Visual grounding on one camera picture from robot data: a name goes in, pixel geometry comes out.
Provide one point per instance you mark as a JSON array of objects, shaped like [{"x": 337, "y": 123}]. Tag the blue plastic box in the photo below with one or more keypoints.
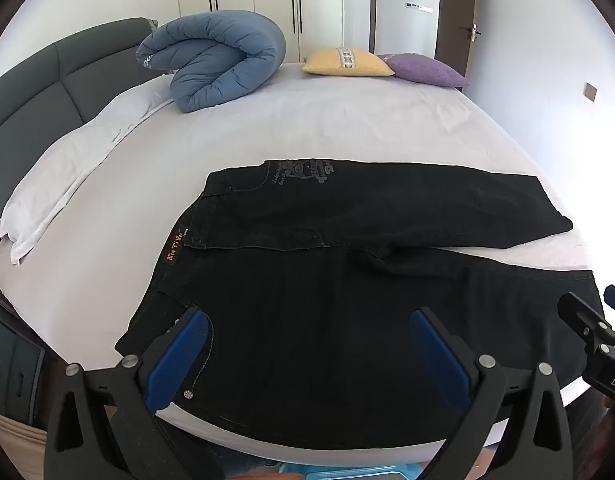
[{"x": 337, "y": 472}]

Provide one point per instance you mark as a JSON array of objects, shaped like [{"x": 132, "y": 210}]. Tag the brown wall switch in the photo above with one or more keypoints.
[{"x": 590, "y": 92}]

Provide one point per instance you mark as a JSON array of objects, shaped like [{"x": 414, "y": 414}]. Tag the grey padded headboard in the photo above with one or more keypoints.
[{"x": 37, "y": 80}]

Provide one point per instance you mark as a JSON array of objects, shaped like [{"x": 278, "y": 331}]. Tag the yellow pillow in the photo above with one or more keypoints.
[{"x": 347, "y": 62}]

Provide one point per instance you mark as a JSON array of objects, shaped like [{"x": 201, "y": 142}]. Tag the bed with white sheet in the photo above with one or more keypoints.
[{"x": 312, "y": 125}]

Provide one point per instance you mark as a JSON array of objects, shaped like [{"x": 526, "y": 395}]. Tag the purple pillow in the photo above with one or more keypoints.
[{"x": 427, "y": 70}]

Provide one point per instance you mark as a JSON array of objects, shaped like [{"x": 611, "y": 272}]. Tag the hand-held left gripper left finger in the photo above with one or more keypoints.
[{"x": 180, "y": 355}]

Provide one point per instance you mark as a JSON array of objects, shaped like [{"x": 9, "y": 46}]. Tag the blue rolled duvet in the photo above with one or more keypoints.
[{"x": 212, "y": 55}]

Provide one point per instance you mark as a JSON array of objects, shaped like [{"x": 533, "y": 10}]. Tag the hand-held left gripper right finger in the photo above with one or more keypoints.
[{"x": 437, "y": 355}]

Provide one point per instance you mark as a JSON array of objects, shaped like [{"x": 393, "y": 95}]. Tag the white pillow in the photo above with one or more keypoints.
[{"x": 72, "y": 160}]

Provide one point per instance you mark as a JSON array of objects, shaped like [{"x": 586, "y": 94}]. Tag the white wall switch panel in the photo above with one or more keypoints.
[{"x": 418, "y": 7}]

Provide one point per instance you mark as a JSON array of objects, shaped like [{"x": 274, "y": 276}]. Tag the dark nightstand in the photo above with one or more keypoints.
[{"x": 12, "y": 365}]

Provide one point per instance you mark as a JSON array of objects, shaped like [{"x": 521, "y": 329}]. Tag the black pants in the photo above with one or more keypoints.
[{"x": 312, "y": 320}]

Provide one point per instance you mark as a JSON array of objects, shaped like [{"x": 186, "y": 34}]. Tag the dark brown door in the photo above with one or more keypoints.
[{"x": 447, "y": 0}]

